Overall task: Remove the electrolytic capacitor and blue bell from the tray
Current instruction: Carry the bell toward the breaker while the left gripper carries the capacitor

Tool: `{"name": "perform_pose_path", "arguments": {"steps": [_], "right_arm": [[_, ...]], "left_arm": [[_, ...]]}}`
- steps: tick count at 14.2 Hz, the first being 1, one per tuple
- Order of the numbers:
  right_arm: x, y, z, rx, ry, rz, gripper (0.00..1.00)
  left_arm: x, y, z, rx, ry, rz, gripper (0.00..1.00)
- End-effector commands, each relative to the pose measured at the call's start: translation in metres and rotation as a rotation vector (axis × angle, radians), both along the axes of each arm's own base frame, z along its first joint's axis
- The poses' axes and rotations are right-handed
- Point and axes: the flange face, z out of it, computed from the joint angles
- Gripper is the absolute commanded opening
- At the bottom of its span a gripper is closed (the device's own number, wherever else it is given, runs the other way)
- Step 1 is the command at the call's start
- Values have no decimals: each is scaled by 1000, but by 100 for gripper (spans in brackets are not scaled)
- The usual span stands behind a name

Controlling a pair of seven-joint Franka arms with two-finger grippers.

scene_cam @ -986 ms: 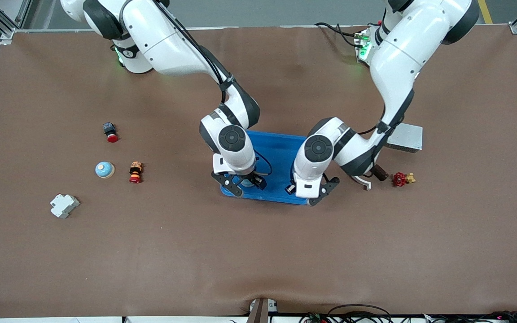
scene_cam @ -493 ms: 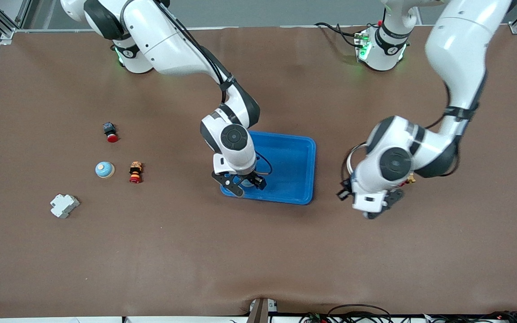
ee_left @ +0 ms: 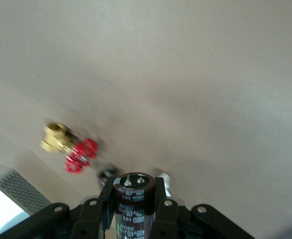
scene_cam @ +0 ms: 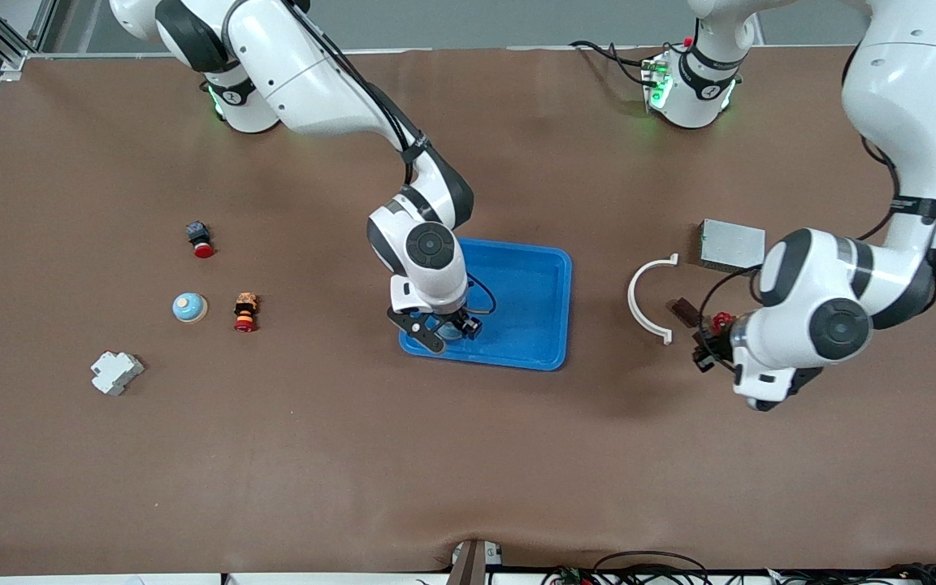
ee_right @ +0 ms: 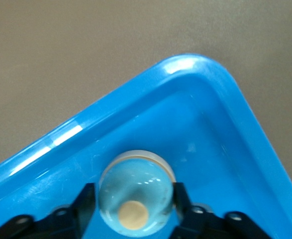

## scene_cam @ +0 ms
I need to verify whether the red emergency stop orange base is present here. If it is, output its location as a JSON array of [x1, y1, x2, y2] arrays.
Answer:
[[233, 292, 260, 333]]

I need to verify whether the black cable bundle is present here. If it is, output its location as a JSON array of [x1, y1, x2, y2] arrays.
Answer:
[[541, 551, 936, 585]]

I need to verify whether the blue plastic tray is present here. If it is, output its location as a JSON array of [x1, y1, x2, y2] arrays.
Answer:
[[399, 236, 574, 372]]

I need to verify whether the brown table mat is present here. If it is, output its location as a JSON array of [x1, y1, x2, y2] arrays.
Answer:
[[0, 45, 936, 578]]

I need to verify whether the red push button black base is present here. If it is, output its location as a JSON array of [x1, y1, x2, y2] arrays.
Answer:
[[185, 221, 216, 260]]

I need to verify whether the white semicircular pipe clamp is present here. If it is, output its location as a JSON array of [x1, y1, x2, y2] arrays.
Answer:
[[627, 253, 680, 345]]

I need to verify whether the metal bracket at table edge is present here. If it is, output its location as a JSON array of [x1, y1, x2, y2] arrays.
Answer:
[[446, 539, 503, 585]]

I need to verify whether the white circuit breaker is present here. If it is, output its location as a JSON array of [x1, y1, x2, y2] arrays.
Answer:
[[90, 350, 145, 397]]

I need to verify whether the black cable at arm base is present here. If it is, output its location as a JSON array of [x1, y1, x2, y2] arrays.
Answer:
[[570, 39, 656, 86]]

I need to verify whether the silver metal power supply box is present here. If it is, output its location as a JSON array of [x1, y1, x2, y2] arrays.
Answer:
[[697, 218, 767, 273]]

